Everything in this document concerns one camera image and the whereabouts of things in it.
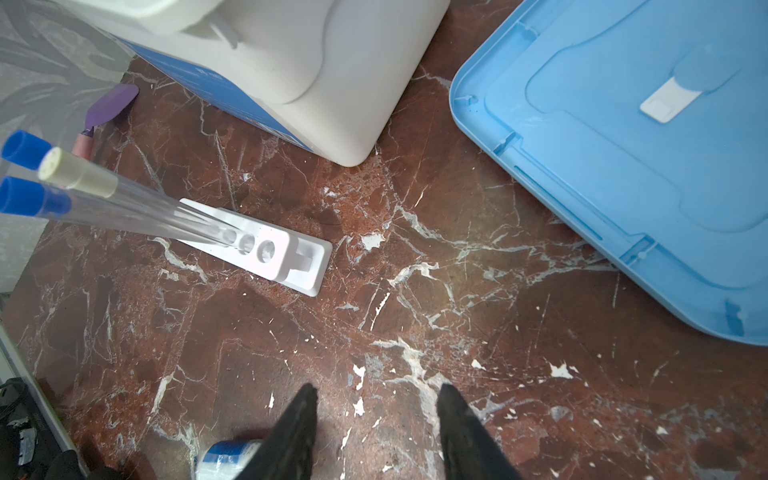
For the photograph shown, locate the white test tube rack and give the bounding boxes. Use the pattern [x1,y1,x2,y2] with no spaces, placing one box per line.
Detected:
[182,198,332,297]

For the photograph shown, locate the white plastic storage bin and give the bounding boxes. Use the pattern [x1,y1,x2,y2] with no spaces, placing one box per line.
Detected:
[66,1,448,167]

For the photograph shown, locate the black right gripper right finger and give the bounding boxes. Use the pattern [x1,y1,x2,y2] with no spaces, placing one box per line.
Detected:
[436,383,521,479]

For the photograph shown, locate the blue plastic bin lid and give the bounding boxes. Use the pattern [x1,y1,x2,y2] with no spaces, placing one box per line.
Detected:
[449,1,767,346]

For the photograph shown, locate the test tube cork stopper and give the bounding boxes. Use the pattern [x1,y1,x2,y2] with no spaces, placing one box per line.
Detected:
[37,147,253,248]

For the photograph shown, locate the white blue label bottle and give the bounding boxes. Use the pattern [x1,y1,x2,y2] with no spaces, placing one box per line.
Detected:
[194,440,262,480]

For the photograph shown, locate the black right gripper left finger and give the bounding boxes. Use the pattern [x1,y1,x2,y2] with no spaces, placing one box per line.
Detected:
[236,383,318,480]

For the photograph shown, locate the purple toy shovel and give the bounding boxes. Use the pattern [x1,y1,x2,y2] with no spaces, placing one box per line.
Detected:
[72,84,139,159]

